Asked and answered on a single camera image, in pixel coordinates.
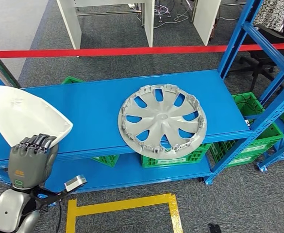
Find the red barrier belt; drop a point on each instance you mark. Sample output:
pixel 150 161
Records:
pixel 132 50

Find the chrome chair base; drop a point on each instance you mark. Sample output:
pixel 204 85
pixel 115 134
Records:
pixel 162 11

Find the small white box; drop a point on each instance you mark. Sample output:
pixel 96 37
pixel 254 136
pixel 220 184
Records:
pixel 247 122

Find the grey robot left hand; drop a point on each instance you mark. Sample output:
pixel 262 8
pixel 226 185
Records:
pixel 30 164

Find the black office chair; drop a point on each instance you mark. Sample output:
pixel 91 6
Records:
pixel 260 61

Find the person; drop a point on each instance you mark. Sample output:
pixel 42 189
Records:
pixel 270 13

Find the black robot right foot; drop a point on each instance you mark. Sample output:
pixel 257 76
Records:
pixel 214 229

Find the chrome stanchion post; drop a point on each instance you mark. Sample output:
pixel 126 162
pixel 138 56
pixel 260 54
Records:
pixel 1 66

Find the black camera bracket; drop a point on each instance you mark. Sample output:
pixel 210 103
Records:
pixel 49 198

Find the blue steel shelf rack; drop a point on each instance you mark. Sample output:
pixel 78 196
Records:
pixel 277 154
pixel 83 112

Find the yellow floor tape square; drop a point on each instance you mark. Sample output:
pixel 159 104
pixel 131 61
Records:
pixel 122 202

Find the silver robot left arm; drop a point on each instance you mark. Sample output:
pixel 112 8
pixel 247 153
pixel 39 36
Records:
pixel 8 209

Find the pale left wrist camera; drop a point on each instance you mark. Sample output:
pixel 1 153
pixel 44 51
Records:
pixel 75 183

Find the white desk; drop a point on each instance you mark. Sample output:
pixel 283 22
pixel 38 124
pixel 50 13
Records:
pixel 69 22
pixel 206 19

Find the white plastic car part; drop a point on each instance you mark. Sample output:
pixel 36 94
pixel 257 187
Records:
pixel 22 112

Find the silver wheel cover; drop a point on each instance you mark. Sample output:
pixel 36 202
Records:
pixel 161 120

